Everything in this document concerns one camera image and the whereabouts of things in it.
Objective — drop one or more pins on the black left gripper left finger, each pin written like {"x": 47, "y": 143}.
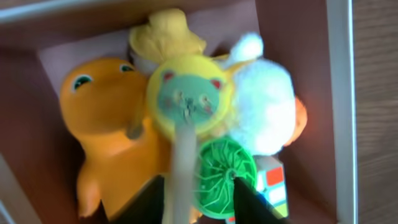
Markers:
{"x": 125, "y": 198}

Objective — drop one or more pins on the white plush duck toy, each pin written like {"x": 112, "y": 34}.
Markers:
{"x": 265, "y": 116}

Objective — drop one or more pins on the colourful puzzle cube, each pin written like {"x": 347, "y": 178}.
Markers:
{"x": 271, "y": 184}

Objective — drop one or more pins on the yellow wooden rattle drum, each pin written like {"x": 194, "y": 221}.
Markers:
{"x": 188, "y": 97}

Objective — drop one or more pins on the green round disc toy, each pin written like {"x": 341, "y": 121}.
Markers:
{"x": 219, "y": 162}

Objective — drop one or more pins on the orange dinosaur toy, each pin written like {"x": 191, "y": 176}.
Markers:
{"x": 103, "y": 106}

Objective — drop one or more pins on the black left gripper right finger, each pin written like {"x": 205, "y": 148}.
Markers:
{"x": 250, "y": 207}

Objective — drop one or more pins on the white cardboard box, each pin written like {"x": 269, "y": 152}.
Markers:
{"x": 42, "y": 40}

